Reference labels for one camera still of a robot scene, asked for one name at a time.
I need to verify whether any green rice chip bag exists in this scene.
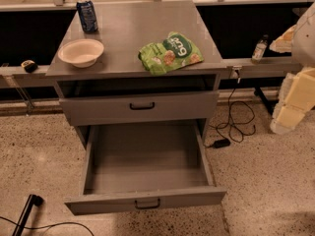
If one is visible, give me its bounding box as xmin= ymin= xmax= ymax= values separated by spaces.
xmin=138 ymin=31 xmax=204 ymax=76

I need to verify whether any thin black floor cable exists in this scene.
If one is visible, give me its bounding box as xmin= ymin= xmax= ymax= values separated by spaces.
xmin=0 ymin=215 xmax=95 ymax=236

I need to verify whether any grey upper drawer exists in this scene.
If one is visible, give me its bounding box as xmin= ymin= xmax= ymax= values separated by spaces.
xmin=60 ymin=91 xmax=219 ymax=126

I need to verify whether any black table leg with caster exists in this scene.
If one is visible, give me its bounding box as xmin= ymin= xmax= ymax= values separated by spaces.
xmin=254 ymin=87 xmax=274 ymax=115

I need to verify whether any blue soda can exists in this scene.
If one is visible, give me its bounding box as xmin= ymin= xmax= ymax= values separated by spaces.
xmin=76 ymin=0 xmax=98 ymax=33

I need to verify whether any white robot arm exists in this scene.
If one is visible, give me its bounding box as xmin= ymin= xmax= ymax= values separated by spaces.
xmin=270 ymin=3 xmax=315 ymax=135

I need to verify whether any black stand leg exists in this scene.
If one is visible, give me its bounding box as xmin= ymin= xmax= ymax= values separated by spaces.
xmin=12 ymin=194 xmax=43 ymax=236

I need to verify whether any open grey lower drawer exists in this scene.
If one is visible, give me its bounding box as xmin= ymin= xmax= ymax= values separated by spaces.
xmin=65 ymin=120 xmax=226 ymax=215

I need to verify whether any black power cable with adapter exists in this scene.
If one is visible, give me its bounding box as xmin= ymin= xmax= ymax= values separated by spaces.
xmin=204 ymin=66 xmax=257 ymax=149

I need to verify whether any yellow black tape measure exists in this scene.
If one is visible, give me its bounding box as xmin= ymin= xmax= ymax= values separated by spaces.
xmin=21 ymin=60 xmax=38 ymax=73

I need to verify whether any white bowl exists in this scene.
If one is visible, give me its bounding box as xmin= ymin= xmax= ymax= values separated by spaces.
xmin=58 ymin=39 xmax=104 ymax=68

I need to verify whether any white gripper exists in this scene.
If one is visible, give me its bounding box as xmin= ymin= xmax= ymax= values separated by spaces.
xmin=270 ymin=67 xmax=315 ymax=135

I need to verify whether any small clear bottle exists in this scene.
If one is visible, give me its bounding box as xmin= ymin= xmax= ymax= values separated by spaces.
xmin=251 ymin=34 xmax=269 ymax=64

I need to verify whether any grey drawer cabinet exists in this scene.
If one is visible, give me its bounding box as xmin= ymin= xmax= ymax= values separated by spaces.
xmin=47 ymin=1 xmax=225 ymax=148

